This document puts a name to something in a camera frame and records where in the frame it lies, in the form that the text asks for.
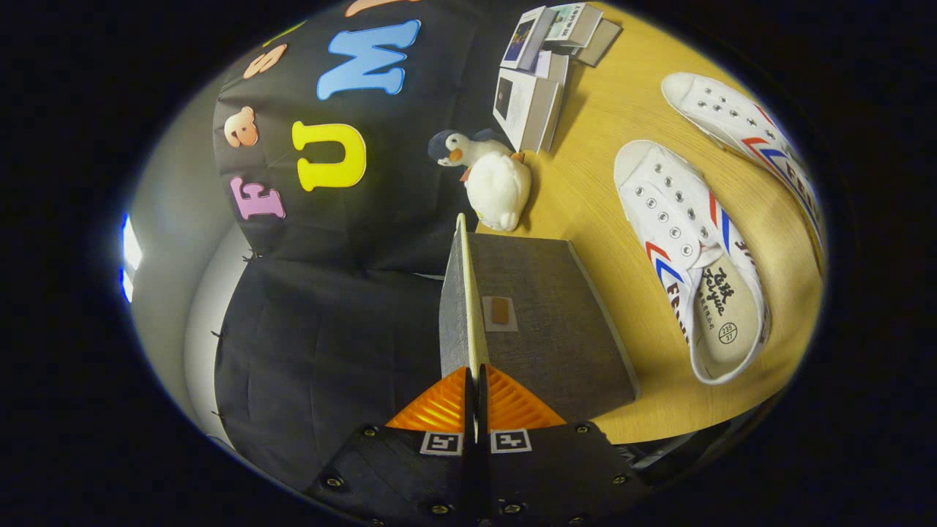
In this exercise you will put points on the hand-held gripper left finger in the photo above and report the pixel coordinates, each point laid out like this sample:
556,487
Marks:
395,468

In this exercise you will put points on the dark grey book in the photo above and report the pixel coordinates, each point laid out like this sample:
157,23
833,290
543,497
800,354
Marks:
602,44

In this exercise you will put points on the grey penguin plush toy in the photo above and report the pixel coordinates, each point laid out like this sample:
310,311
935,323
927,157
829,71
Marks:
468,150

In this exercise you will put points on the white portrait cover book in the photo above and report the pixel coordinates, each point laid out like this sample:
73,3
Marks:
523,106

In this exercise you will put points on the thin white book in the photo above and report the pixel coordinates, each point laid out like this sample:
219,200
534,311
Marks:
554,67

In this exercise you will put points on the blue picture cover book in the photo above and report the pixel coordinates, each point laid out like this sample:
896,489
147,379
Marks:
528,36

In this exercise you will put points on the white plush toy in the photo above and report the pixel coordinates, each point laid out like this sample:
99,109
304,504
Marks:
498,192

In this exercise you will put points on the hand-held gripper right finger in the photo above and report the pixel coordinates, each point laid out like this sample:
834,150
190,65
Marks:
556,468

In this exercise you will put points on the grey fabric storage box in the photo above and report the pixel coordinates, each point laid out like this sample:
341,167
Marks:
549,329

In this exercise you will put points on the white striped canvas shoe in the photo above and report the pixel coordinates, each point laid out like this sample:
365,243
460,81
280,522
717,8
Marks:
732,117
681,234

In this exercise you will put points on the pale landscape cover book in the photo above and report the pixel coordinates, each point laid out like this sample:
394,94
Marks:
575,22

